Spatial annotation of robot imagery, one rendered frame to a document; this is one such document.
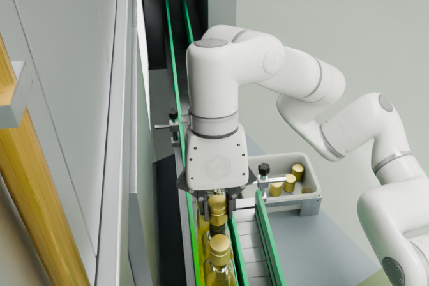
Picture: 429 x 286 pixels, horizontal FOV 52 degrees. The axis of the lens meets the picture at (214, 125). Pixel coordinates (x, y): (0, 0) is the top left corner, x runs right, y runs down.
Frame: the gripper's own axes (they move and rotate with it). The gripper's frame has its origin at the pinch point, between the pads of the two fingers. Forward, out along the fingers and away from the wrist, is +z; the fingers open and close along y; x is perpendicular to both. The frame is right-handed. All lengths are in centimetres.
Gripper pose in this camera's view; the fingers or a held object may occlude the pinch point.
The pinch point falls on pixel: (217, 205)
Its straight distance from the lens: 77.6
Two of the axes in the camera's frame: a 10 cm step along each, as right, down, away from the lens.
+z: 0.3, 9.0, 4.4
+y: 9.9, -0.8, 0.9
